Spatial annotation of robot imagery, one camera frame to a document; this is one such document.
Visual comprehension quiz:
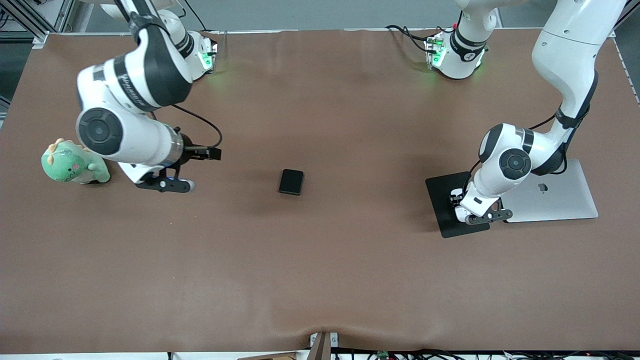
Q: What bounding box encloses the black phone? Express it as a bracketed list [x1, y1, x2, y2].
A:
[278, 169, 305, 196]

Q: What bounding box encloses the black mouse pad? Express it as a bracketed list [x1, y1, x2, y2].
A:
[425, 171, 491, 239]

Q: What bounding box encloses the silver laptop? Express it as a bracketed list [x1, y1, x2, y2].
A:
[500, 159, 599, 224]

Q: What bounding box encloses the green dinosaur plush toy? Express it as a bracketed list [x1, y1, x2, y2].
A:
[41, 138, 111, 185]

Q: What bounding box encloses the black right base cable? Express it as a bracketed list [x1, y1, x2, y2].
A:
[189, 7, 210, 33]

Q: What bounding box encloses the black base cable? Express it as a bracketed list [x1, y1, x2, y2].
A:
[189, 7, 210, 33]
[385, 22, 458, 54]

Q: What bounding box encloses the black left base cable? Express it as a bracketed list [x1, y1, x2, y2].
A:
[385, 22, 458, 54]

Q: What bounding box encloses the aluminium frame profile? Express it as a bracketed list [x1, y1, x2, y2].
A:
[0, 0, 76, 49]
[612, 0, 640, 39]

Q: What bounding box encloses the metal camera bracket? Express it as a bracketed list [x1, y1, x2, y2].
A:
[309, 331, 339, 360]

